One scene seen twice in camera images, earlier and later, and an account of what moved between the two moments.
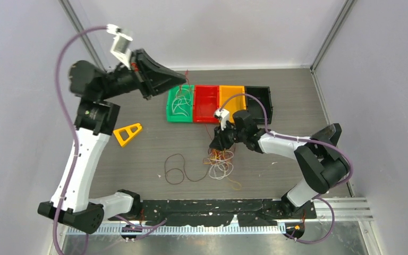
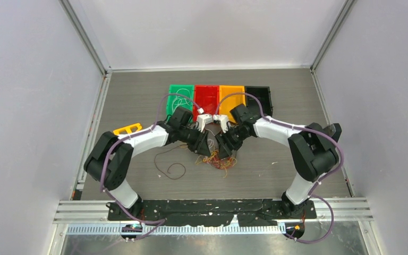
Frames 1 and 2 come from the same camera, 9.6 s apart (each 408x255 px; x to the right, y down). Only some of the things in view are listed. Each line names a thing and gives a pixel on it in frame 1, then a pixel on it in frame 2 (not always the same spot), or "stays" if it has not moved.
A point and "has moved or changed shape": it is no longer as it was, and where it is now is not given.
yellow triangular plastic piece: x=129 y=132 stays
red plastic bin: x=206 y=101 stays
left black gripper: x=152 y=77 -> x=201 y=147
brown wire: x=176 y=183 -> x=170 y=165
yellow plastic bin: x=234 y=103 stays
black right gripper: x=330 y=134 stays
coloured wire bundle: x=221 y=165 has moved or changed shape
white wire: x=180 y=104 stays
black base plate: x=249 y=212 stays
